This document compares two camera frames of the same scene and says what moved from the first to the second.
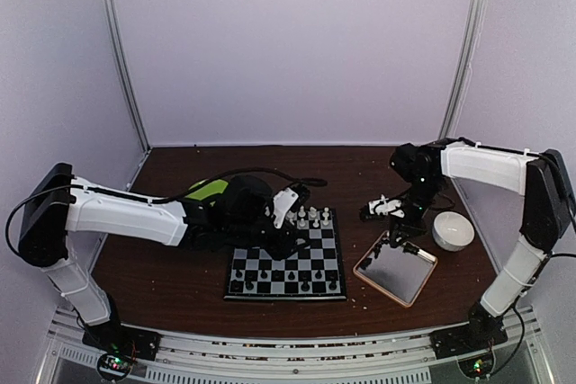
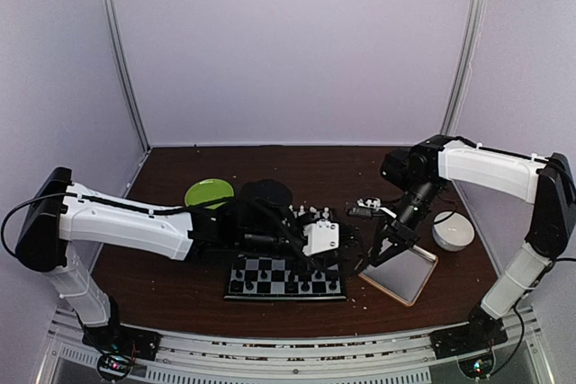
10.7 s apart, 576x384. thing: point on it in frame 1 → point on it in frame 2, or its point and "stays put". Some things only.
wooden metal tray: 397,272 stays put
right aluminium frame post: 467,49 stays put
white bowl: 452,230 stays put
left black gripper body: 278,251 → 317,258
